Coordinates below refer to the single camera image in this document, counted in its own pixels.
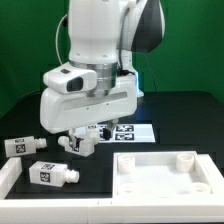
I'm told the white sheet with markers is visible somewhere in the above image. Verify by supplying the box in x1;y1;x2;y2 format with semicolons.
71;123;156;144

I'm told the white U-shaped fence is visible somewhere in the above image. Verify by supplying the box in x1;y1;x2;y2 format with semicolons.
0;153;224;224

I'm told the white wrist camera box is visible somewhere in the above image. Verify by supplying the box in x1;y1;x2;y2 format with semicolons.
43;64;97;94

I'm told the black cable on table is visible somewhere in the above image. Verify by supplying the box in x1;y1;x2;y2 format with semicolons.
14;89;44;105

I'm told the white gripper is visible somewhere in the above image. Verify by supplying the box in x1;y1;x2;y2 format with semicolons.
40;75;137;151

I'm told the white camera cable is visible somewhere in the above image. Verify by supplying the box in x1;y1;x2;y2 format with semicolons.
54;16;69;66

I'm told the white square table top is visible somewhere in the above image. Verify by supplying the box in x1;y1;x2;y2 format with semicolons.
112;151;224;199

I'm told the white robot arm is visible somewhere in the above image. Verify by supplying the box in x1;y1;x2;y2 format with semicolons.
40;0;165;156

